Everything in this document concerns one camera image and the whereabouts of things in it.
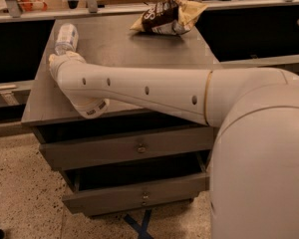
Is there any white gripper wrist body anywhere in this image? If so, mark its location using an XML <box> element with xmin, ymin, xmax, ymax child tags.
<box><xmin>49</xmin><ymin>51</ymin><xmax>86</xmax><ymax>84</ymax></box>

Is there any clear blue plastic water bottle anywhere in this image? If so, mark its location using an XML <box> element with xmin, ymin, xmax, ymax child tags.
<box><xmin>55</xmin><ymin>23</ymin><xmax>79</xmax><ymax>55</ymax></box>

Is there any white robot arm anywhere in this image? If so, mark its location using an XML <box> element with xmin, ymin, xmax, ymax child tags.
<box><xmin>49</xmin><ymin>52</ymin><xmax>299</xmax><ymax>239</ymax></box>

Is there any brown chip bag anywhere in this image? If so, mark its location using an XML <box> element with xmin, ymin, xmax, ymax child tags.
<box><xmin>131</xmin><ymin>0</ymin><xmax>208</xmax><ymax>36</ymax></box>

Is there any grey metal railing shelf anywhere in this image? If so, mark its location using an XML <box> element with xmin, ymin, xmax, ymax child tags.
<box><xmin>0</xmin><ymin>0</ymin><xmax>299</xmax><ymax>25</ymax></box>

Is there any upper grey drawer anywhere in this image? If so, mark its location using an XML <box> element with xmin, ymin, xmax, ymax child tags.
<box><xmin>40</xmin><ymin>125</ymin><xmax>214</xmax><ymax>170</ymax></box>

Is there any grey drawer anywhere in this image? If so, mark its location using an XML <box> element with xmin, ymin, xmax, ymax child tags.
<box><xmin>40</xmin><ymin>125</ymin><xmax>214</xmax><ymax>170</ymax></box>
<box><xmin>63</xmin><ymin>172</ymin><xmax>209</xmax><ymax>216</ymax></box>

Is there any grey drawer cabinet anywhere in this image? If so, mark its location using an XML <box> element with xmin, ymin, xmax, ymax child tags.
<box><xmin>21</xmin><ymin>13</ymin><xmax>243</xmax><ymax>218</ymax></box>

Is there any lower grey drawer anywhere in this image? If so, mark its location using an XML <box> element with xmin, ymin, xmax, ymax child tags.
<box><xmin>63</xmin><ymin>172</ymin><xmax>209</xmax><ymax>216</ymax></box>

